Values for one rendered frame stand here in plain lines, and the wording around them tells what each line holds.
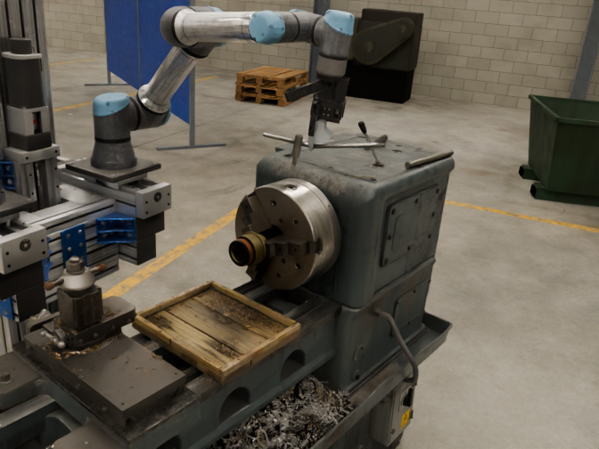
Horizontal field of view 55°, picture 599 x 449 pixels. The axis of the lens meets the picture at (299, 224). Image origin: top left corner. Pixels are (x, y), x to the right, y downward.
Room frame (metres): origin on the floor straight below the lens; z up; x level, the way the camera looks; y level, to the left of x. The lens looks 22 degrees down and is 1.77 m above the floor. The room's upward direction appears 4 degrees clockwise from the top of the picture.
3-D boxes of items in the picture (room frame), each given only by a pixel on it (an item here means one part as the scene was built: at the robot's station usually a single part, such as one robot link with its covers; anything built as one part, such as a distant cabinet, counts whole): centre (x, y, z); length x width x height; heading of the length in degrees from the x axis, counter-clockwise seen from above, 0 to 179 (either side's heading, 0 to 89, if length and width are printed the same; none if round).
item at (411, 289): (1.91, -0.18, 0.43); 0.60 x 0.48 x 0.86; 143
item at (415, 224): (1.92, -0.19, 1.06); 0.59 x 0.48 x 0.39; 143
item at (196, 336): (1.37, 0.21, 0.89); 0.36 x 0.30 x 0.04; 53
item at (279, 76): (9.78, 0.62, 0.22); 1.25 x 0.86 x 0.44; 162
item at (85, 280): (1.13, 0.49, 1.13); 0.08 x 0.08 x 0.03
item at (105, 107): (1.90, 0.64, 1.33); 0.13 x 0.12 x 0.14; 143
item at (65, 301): (1.14, 0.48, 1.07); 0.07 x 0.07 x 0.10; 53
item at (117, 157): (1.89, 0.65, 1.21); 0.15 x 0.15 x 0.10
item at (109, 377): (1.10, 0.44, 0.95); 0.43 x 0.17 x 0.05; 53
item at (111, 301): (1.16, 0.47, 0.99); 0.20 x 0.10 x 0.05; 143
